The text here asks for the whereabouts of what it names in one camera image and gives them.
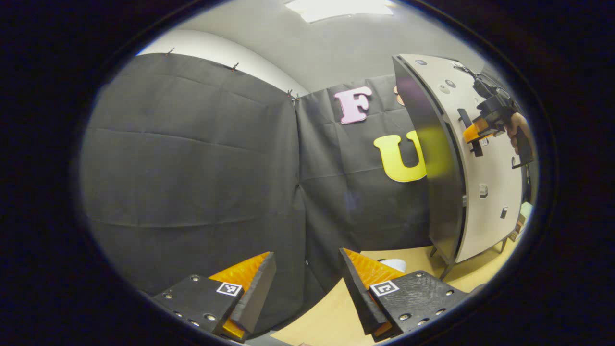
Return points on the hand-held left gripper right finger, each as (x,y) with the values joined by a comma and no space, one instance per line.
(358,298)

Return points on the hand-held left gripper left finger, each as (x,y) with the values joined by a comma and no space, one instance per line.
(257,293)

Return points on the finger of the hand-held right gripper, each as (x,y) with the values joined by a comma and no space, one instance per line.
(475,130)

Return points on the light grey cabinet door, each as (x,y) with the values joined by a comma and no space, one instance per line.
(495,187)

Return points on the grey cabinet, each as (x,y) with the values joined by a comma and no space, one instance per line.
(432,192)

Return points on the white plush toy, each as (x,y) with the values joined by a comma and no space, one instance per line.
(394,264)

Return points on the black backdrop cloth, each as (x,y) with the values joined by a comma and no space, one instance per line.
(192,168)

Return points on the wide ceiling light panel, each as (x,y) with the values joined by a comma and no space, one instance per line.
(338,9)

